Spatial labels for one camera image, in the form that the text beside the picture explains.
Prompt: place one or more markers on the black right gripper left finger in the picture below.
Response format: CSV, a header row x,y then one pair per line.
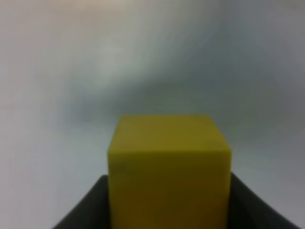
x,y
92,212

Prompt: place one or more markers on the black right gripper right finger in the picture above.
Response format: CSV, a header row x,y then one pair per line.
x,y
248,211

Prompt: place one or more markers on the yellow cube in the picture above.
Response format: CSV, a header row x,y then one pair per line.
x,y
168,172

